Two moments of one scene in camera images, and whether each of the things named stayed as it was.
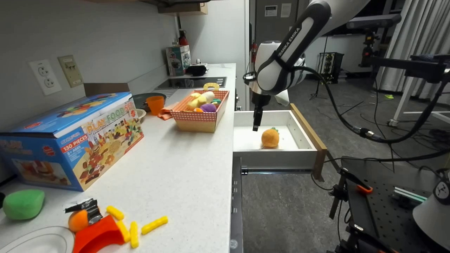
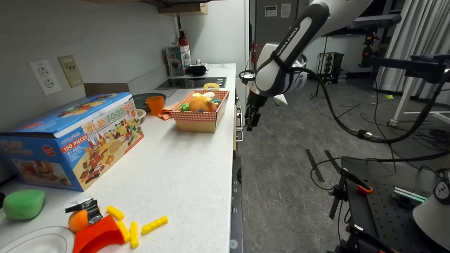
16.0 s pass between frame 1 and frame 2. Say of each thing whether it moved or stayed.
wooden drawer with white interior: moved
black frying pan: stayed
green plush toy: stayed
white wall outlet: stayed
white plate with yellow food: stayed
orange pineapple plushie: moved
